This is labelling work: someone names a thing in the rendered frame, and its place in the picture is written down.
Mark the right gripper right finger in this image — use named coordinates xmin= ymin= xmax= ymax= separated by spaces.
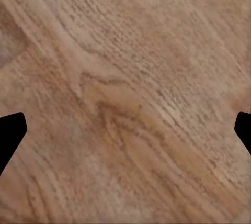
xmin=234 ymin=112 xmax=251 ymax=154

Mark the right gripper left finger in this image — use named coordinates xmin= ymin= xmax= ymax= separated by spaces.
xmin=0 ymin=112 xmax=27 ymax=175

